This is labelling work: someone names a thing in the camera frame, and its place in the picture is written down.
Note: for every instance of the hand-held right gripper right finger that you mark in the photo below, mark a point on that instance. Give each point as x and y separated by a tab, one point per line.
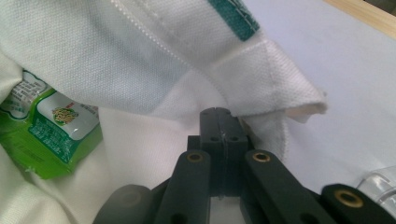
235	137

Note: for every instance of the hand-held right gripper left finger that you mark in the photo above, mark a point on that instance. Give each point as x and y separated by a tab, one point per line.
214	140

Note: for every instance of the white and green tote bag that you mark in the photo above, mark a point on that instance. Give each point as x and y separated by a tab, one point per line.
140	56

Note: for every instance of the clear plastic tray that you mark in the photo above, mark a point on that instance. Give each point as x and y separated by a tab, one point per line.
378	186

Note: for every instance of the green drink carton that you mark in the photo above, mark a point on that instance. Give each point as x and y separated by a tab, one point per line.
53	133

